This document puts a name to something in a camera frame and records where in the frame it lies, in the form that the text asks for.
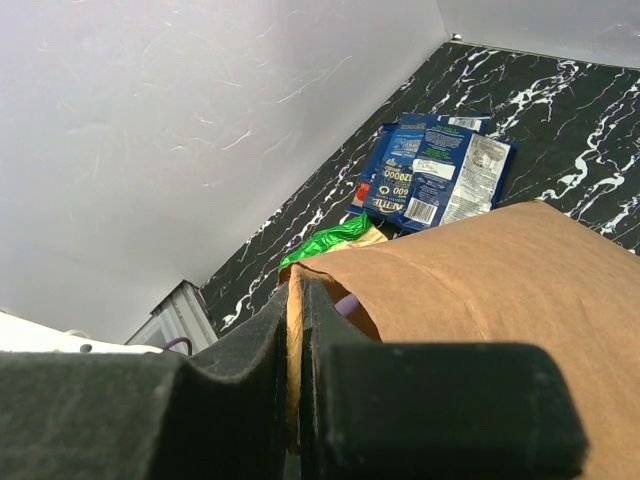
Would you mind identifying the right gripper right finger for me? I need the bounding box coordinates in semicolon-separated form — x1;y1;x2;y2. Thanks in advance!
300;281;588;479

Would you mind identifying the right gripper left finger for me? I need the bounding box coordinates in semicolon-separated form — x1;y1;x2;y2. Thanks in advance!
1;289;287;479

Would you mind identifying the green snack packet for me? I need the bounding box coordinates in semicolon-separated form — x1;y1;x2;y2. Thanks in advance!
278;213;387;273

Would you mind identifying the brown paper bag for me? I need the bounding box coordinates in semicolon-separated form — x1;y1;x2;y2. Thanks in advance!
280;201;639;479

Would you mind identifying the blue Burts chips bag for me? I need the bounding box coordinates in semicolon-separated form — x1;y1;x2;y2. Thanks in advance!
347;123;398;215

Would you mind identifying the dark blue chips bag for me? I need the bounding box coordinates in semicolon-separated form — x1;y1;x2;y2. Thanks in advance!
389;121;516;232

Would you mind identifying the blue white snack pack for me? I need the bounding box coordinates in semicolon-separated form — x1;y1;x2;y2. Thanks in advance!
363;113;491;219

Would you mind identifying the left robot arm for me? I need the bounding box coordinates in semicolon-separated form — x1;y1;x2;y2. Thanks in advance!
1;312;163;354

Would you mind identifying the aluminium frame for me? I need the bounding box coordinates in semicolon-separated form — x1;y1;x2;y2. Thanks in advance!
126;281;218;356

